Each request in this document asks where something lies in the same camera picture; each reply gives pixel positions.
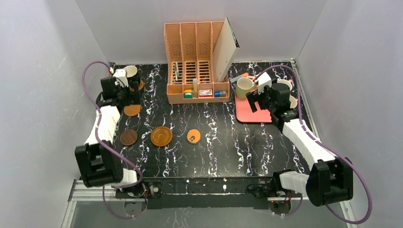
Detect green mug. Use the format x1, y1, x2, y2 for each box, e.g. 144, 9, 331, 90
235, 77, 257, 99

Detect plain orange coaster near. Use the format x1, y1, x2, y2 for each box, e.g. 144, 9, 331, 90
124, 104, 142, 117

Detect blue grey bottle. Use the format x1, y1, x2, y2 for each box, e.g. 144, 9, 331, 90
214, 90, 227, 97

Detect plain orange coaster far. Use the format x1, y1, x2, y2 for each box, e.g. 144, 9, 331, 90
129, 80, 144, 92

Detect yellow mug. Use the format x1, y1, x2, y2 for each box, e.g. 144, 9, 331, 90
289, 96, 298, 109

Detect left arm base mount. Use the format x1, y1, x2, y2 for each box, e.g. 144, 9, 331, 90
115, 181, 162, 217

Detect red white card box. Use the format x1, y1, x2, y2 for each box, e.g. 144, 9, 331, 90
199, 89, 213, 97

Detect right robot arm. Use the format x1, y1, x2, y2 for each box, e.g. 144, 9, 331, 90
246, 83, 353, 207

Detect white leaning book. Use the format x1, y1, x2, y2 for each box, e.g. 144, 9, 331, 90
212, 17, 240, 83

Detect plain orange coaster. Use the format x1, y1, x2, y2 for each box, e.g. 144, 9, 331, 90
124, 104, 142, 117
129, 80, 144, 92

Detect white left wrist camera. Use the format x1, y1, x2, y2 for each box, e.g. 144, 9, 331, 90
113, 69, 129, 87

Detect white tube in organizer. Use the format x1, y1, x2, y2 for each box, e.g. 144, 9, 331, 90
192, 78, 198, 92

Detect ridged orange round coaster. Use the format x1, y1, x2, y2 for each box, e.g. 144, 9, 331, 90
150, 126, 173, 147

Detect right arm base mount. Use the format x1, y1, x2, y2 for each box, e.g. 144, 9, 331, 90
246, 179, 303, 218

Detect aluminium front rail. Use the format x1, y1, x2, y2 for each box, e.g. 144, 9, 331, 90
67, 179, 350, 202

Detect dark brown wooden coaster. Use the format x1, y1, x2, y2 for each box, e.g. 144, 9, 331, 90
119, 129, 138, 146

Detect grey marker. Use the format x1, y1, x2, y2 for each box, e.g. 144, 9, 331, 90
229, 76, 242, 83

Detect pink tray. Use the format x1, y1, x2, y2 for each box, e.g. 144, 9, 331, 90
235, 96, 272, 124

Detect orange coaster with black logo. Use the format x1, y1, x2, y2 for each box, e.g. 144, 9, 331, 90
186, 129, 201, 145

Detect pen in organizer slot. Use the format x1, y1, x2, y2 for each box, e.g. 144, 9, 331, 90
173, 61, 180, 81

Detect black mug white inside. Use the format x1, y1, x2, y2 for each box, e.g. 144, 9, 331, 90
124, 65, 140, 86

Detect orange desk file organizer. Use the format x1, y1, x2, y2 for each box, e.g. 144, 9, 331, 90
164, 21, 230, 105

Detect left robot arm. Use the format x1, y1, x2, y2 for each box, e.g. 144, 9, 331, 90
75, 76, 142, 189

